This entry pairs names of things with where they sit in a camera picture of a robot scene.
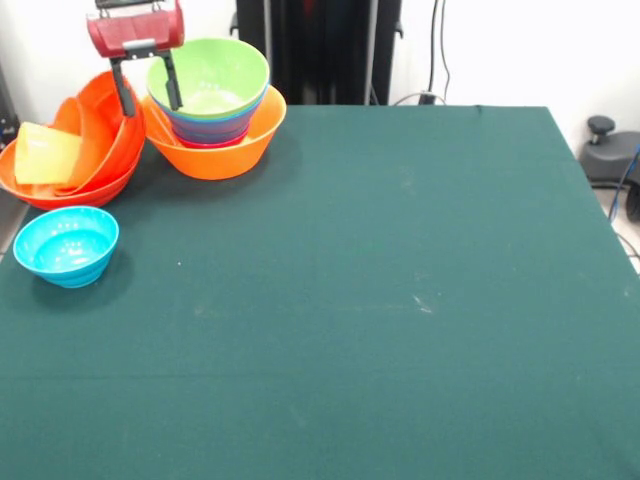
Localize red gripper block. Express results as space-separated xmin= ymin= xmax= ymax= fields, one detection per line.
xmin=85 ymin=0 xmax=187 ymax=119

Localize large red plastic bowl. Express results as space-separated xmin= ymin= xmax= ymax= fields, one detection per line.
xmin=59 ymin=70 xmax=147 ymax=196
xmin=0 ymin=138 xmax=145 ymax=211

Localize green plastic bowl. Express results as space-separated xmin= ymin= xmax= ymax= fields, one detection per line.
xmin=145 ymin=38 xmax=271 ymax=117

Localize large blue plastic bowl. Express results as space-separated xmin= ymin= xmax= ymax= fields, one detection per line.
xmin=149 ymin=79 xmax=272 ymax=134

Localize small blue plastic bowl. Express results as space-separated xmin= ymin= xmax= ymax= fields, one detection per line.
xmin=172 ymin=122 xmax=253 ymax=145

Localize small orange-red plastic bowl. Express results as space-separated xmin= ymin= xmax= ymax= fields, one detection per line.
xmin=51 ymin=97 xmax=127 ymax=197

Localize small magenta plastic bowl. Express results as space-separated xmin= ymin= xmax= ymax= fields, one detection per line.
xmin=175 ymin=132 xmax=250 ymax=150

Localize large orange plastic bowl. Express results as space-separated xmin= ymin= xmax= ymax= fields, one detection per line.
xmin=140 ymin=83 xmax=288 ymax=181

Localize yellow plastic cup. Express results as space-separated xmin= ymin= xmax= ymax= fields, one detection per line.
xmin=13 ymin=122 xmax=84 ymax=187

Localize small cyan plastic bowl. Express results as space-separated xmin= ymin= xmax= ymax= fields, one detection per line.
xmin=12 ymin=205 xmax=120 ymax=290

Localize dark green tablecloth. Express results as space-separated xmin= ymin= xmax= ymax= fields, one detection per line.
xmin=0 ymin=102 xmax=640 ymax=480

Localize black wall cable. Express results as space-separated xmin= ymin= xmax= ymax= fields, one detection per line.
xmin=427 ymin=0 xmax=454 ymax=101

